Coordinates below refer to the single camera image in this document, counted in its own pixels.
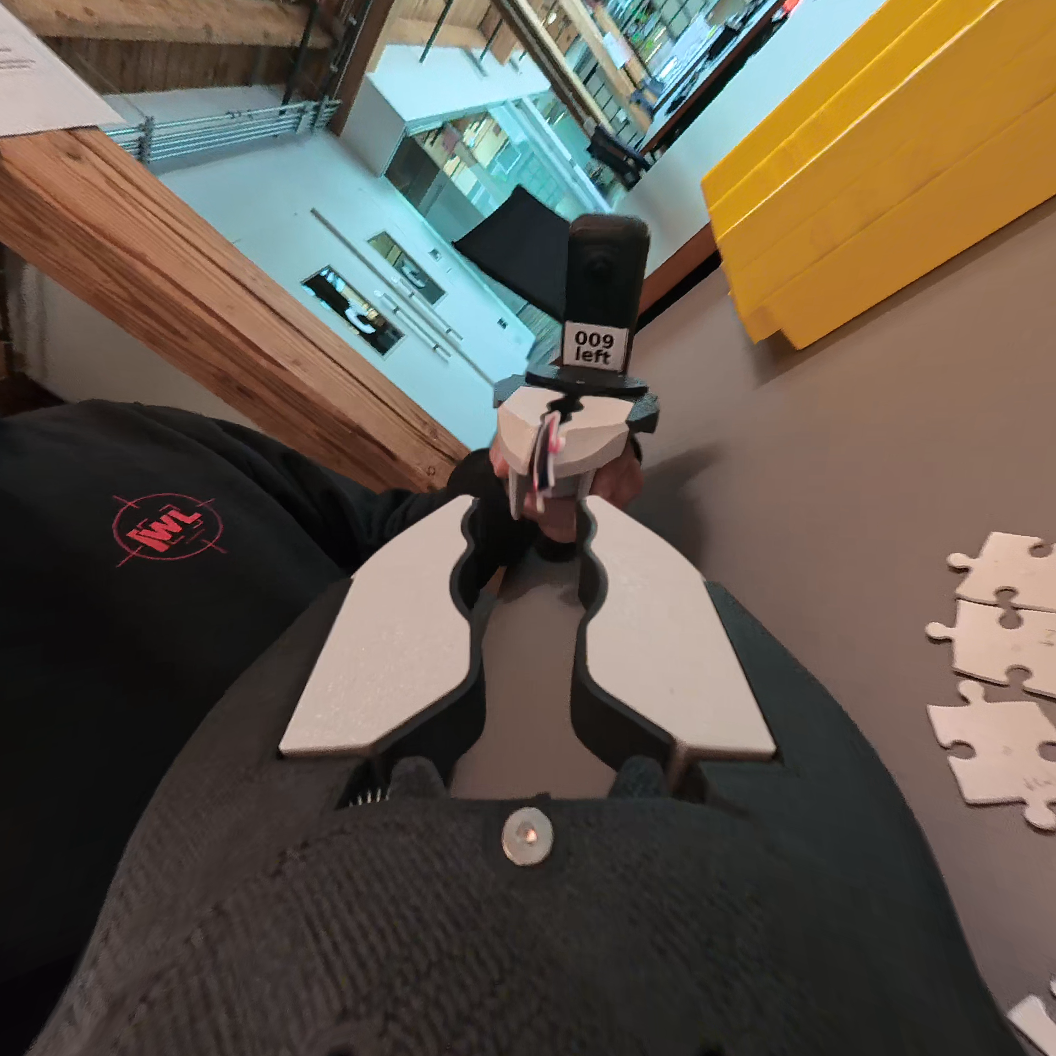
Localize person's left hand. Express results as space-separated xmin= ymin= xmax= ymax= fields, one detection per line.
xmin=489 ymin=441 xmax=646 ymax=546

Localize pile of white puzzle pieces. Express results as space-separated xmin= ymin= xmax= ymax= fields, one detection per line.
xmin=924 ymin=530 xmax=1056 ymax=1056

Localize person's black sweater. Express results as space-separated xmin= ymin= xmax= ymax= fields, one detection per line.
xmin=0 ymin=398 xmax=463 ymax=1056

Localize joined puzzle piece strip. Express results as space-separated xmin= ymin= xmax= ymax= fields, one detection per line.
xmin=528 ymin=411 xmax=569 ymax=506

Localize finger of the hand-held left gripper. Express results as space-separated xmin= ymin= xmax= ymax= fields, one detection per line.
xmin=497 ymin=390 xmax=552 ymax=519
xmin=551 ymin=400 xmax=634 ymax=502

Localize laminated paper sheet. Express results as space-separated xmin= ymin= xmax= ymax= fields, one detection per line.
xmin=0 ymin=0 xmax=125 ymax=140

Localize person's left forearm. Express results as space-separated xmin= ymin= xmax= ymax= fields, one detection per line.
xmin=330 ymin=449 xmax=537 ymax=595

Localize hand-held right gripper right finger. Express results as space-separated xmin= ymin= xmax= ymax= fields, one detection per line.
xmin=569 ymin=495 xmax=778 ymax=764

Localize yellow stacked crates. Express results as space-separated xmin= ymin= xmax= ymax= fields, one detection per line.
xmin=701 ymin=0 xmax=1056 ymax=351

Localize black flat panel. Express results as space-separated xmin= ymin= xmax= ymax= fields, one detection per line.
xmin=452 ymin=185 xmax=579 ymax=318

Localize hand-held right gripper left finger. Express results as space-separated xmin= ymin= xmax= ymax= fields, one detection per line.
xmin=279 ymin=493 xmax=500 ymax=764

